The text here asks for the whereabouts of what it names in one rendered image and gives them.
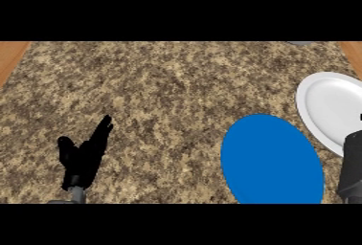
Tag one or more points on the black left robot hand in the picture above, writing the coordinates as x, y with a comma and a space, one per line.
83, 156

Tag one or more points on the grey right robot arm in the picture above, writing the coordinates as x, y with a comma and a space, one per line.
352, 166

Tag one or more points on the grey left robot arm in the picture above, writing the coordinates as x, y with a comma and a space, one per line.
77, 195

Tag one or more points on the white plate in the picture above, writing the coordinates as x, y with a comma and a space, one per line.
332, 106

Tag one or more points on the blue plate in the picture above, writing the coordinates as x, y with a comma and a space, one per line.
272, 161

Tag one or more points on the grey object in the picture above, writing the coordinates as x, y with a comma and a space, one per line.
300, 42

